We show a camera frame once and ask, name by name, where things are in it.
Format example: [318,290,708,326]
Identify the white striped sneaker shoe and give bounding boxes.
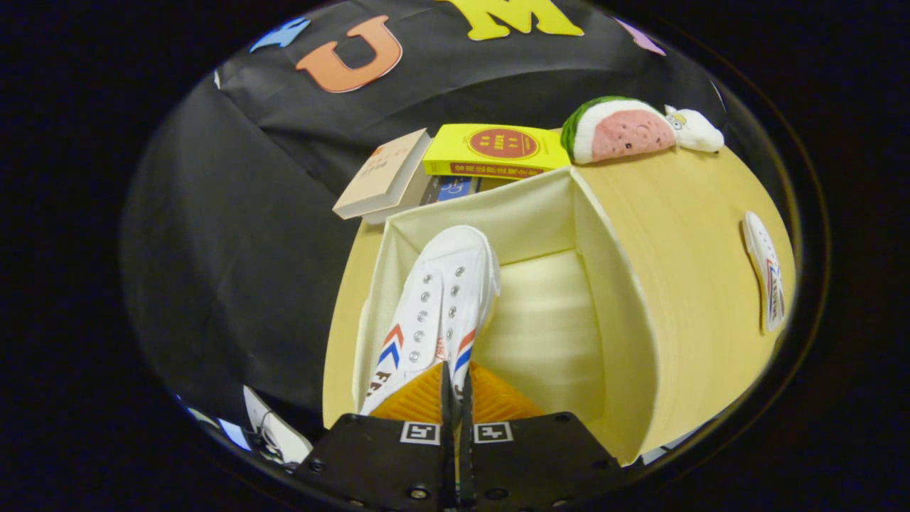
[742,211,786,334]
[359,225,502,417]

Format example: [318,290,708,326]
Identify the cream fabric storage box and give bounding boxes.
[352,167,660,466]

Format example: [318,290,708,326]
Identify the blue book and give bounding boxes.
[419,176,484,207]

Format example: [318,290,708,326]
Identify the watermelon slice plush toy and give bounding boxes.
[560,96,678,166]

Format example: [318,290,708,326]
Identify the white plush toy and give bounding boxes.
[663,105,725,154]

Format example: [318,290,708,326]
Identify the beige book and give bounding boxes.
[332,128,432,220]

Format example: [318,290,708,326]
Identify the white book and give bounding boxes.
[363,160,438,225]

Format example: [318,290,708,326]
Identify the yellow box with red label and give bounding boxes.
[422,124,572,178]

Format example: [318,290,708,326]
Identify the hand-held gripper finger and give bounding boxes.
[459,363,626,512]
[288,361,456,512]

